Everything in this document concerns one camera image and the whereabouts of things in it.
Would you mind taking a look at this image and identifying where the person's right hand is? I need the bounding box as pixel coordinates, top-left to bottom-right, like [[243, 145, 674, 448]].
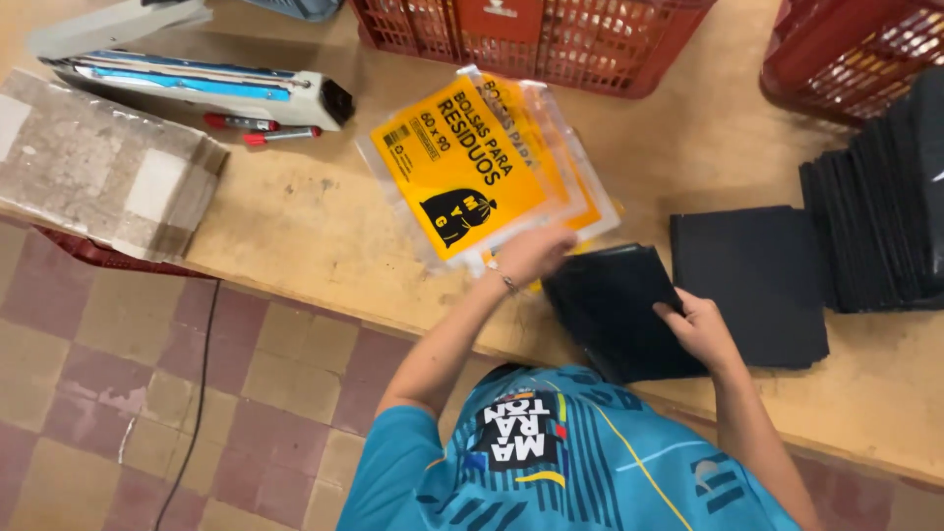
[[652, 288, 746, 374]]

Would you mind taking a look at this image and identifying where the person's left hand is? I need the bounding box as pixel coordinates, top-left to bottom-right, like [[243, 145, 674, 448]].
[[490, 227, 581, 291]]

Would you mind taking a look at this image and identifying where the black bags bundle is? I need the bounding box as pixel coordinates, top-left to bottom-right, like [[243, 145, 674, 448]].
[[541, 242, 710, 385]]

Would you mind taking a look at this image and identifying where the yellow label clear packet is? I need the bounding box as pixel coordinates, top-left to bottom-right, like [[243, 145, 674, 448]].
[[354, 72, 591, 275]]

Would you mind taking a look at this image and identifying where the pile of yellow label packets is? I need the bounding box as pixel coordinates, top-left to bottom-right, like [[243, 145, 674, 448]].
[[457, 65, 625, 275]]

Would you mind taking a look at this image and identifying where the flat stack of black bags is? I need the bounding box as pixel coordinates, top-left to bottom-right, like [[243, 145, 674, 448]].
[[669, 206, 831, 370]]

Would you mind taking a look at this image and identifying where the red plastic crate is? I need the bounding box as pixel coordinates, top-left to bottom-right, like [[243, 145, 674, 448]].
[[348, 0, 717, 100], [760, 0, 944, 131]]

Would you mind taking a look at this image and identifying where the person's teal printed shirt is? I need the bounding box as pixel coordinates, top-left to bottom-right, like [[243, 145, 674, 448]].
[[335, 363, 806, 531]]

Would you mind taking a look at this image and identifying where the long row of black bags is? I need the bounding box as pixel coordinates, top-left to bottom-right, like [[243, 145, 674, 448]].
[[798, 66, 944, 315]]

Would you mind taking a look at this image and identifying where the blue grey object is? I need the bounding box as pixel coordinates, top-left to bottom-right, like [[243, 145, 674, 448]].
[[242, 0, 345, 24]]

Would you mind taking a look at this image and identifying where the white blue heat sealer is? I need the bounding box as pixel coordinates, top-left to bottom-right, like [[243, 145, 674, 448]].
[[27, 0, 356, 134]]

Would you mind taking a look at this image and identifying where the dark red crate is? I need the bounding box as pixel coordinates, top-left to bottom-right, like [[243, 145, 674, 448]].
[[33, 225, 215, 280]]

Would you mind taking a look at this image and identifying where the taped cardboard box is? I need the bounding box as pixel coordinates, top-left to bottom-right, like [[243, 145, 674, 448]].
[[0, 68, 230, 265]]

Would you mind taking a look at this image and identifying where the silver wrist bracelet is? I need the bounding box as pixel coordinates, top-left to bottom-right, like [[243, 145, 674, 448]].
[[486, 260, 522, 296]]

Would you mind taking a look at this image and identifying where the red handled tool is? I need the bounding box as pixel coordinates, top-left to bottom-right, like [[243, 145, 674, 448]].
[[203, 112, 282, 133], [242, 125, 324, 148]]

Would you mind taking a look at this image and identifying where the black cable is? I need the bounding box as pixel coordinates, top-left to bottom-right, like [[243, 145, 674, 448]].
[[152, 279, 223, 531]]

